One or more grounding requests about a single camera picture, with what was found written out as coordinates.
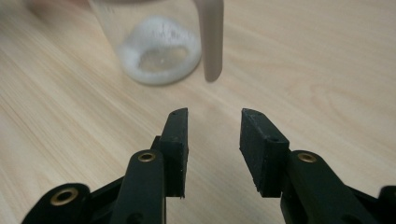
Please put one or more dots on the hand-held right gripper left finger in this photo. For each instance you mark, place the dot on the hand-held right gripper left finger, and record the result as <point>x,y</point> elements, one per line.
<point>146,186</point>

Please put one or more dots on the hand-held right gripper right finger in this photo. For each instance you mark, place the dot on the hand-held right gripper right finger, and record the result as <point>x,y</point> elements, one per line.
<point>299,186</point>

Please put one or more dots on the clear jar with beige rim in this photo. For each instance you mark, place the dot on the clear jar with beige rim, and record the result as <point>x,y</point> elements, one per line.
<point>211,37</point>

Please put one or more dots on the white powder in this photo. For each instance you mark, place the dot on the white powder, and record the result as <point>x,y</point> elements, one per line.
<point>134,71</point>

